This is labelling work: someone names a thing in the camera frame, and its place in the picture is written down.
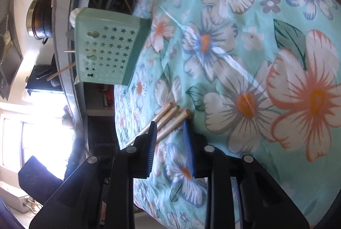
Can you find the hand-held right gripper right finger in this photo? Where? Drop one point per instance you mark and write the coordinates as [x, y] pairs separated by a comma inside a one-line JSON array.
[[189, 149]]

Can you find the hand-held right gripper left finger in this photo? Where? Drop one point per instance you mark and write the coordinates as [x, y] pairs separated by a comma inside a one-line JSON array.
[[151, 149]]

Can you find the green plastic utensil holder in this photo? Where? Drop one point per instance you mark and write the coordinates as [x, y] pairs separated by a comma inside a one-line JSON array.
[[106, 45]]

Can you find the floral printed cloth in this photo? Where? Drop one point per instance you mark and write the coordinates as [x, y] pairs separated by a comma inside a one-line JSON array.
[[239, 58]]

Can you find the window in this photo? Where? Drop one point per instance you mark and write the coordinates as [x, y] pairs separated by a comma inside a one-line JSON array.
[[32, 138]]

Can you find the white box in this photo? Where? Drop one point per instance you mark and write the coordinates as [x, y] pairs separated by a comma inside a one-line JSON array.
[[16, 197]]

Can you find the white shell-shaped spoon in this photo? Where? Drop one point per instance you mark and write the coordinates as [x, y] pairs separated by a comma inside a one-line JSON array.
[[74, 17]]

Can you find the large black cooking pot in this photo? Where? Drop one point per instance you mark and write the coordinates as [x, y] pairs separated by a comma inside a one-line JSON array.
[[40, 18]]

